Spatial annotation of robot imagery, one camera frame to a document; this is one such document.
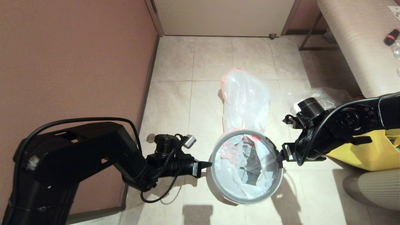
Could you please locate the small metal door stop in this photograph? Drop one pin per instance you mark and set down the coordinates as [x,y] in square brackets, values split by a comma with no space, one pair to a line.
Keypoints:
[272,36]

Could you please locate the dark metal table leg frame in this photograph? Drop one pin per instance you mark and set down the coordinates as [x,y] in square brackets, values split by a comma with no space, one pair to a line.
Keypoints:
[307,36]

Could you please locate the wood-grain table top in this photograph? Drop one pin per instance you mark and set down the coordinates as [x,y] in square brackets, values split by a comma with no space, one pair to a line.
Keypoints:
[353,40]

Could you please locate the white translucent plastic bag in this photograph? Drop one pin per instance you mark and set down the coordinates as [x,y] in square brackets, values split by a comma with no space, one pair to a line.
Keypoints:
[247,100]

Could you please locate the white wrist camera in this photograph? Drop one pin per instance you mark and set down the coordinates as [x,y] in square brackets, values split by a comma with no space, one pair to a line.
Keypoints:
[189,141]
[295,110]

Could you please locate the black round trash bin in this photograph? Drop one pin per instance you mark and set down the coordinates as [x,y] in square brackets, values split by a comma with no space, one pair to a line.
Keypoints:
[250,178]

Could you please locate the yellow fabric tote bag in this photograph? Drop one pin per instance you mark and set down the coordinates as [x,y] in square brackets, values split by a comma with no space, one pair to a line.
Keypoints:
[368,156]

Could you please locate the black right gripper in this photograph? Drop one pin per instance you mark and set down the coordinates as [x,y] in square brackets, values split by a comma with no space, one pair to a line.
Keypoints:
[311,108]

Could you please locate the small round grey floor disc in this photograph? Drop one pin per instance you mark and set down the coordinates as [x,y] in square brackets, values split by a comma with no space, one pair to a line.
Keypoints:
[150,138]

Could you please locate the beige ribbed round stool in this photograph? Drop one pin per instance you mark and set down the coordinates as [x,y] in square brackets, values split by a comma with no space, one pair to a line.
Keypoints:
[375,187]

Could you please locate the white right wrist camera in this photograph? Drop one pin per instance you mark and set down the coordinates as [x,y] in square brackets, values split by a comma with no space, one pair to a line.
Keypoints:
[295,110]

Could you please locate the white door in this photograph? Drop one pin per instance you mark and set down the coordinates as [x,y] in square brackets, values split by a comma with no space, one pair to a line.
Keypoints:
[223,17]

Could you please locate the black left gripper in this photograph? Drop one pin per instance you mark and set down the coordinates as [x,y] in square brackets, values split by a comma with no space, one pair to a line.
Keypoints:
[165,145]

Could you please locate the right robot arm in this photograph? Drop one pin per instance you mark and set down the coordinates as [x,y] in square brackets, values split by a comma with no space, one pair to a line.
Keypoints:
[343,125]

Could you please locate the white printed paper sheet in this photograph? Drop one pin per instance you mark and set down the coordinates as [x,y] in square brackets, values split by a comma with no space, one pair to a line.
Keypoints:
[394,12]

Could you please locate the crumpled clear plastic bag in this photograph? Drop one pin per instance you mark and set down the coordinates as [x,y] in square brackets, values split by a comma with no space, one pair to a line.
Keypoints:
[331,93]

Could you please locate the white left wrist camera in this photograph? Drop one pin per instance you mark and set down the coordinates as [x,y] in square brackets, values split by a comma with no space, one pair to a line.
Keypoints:
[189,141]

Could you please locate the clear drinking glass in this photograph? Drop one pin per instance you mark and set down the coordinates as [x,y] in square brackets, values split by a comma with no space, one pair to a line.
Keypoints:
[398,72]
[397,52]

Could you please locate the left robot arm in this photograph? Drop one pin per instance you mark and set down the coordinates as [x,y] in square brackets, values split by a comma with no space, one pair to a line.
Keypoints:
[78,153]

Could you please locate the new red-printed plastic bag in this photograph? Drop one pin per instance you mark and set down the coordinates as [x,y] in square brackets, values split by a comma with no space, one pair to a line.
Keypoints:
[231,175]

